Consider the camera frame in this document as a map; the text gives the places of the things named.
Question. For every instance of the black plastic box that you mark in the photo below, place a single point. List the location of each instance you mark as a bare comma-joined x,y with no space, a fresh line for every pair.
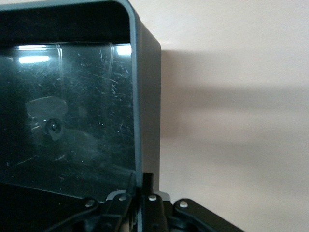
147,72

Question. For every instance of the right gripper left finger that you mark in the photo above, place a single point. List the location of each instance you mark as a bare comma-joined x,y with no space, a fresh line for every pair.
116,207

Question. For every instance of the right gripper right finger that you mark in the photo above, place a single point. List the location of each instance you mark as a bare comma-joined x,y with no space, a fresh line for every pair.
154,212

